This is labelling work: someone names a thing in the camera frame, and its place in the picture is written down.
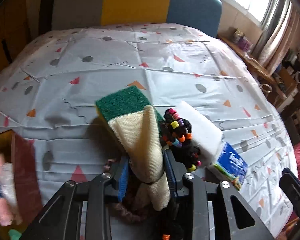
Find small purple boxes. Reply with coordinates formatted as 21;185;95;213
234;29;253;53

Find cream mesh cloth roll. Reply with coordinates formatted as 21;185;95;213
107;104;171;212

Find clear plastic bag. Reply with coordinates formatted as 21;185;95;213
1;162;23;224

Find pale striped curtain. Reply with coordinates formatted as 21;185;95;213
251;0;300;73

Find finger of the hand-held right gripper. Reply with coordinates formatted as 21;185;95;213
279;167;300;221

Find grey yellow blue headboard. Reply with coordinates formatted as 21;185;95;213
51;0;223;38

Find black fuzzy hair piece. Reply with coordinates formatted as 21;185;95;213
156;200;194;240

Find wooden wardrobe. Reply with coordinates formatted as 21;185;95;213
0;0;32;80

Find cluttered side rack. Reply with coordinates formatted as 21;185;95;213
272;40;300;120

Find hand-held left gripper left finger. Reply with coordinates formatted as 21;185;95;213
19;158;130;240

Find blue tissue pack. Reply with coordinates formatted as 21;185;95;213
206;141;249;192

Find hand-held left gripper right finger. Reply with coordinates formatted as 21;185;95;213
164;149;275;240

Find brown scrunchie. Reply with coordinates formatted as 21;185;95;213
104;157;147;228

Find green yellow scouring sponge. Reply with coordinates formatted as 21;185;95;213
95;85;163;135

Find white foam sponge block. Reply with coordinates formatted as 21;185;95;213
174;101;224;167

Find gold tin box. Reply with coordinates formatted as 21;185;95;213
0;129;44;230

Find wooden bedside desk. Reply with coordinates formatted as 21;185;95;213
219;34;278;85

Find printed plastic bed cover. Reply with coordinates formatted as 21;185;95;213
0;23;299;240

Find bunch of beaded hair ties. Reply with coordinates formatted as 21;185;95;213
160;107;203;173

